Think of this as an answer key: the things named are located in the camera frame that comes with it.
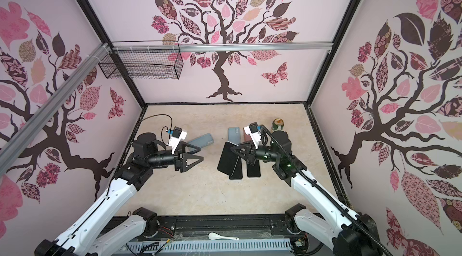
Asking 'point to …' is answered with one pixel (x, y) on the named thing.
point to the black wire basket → (143, 59)
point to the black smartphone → (254, 170)
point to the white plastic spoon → (214, 236)
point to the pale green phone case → (203, 140)
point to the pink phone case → (247, 137)
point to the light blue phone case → (233, 135)
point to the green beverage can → (277, 124)
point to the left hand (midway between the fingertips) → (200, 157)
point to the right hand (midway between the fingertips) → (233, 148)
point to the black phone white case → (229, 158)
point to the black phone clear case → (237, 173)
